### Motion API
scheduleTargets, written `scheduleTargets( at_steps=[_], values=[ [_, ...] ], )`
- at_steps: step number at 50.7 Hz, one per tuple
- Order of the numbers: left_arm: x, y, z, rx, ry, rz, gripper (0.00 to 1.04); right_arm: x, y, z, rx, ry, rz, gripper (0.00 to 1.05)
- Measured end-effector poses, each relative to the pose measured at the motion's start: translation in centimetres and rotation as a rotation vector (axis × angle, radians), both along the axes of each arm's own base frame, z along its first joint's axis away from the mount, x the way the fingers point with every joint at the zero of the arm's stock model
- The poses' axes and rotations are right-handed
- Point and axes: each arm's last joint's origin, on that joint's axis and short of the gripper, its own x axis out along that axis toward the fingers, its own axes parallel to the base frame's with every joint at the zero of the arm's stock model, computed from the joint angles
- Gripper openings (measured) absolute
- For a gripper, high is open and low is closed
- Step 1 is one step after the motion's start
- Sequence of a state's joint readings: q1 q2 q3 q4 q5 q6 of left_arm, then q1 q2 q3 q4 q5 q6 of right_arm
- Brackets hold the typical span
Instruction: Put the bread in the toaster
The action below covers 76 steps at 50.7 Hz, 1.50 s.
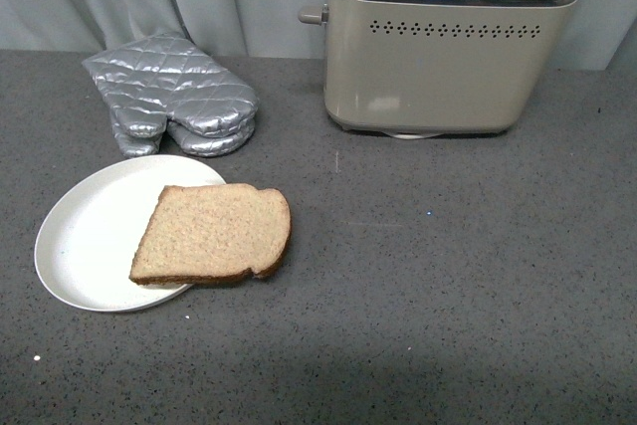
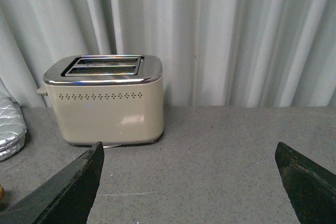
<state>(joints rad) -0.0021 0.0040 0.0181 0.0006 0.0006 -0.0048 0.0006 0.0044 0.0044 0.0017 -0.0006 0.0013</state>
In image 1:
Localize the silver quilted oven mitt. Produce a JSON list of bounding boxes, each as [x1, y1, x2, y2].
[[83, 33, 258, 158]]

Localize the beige two-slot toaster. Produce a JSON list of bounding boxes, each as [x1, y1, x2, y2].
[[299, 0, 576, 137]]

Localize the brown bread slice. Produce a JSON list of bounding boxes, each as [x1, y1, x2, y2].
[[129, 183, 292, 285]]

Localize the white round plate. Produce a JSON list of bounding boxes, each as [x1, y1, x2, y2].
[[34, 154, 224, 313]]

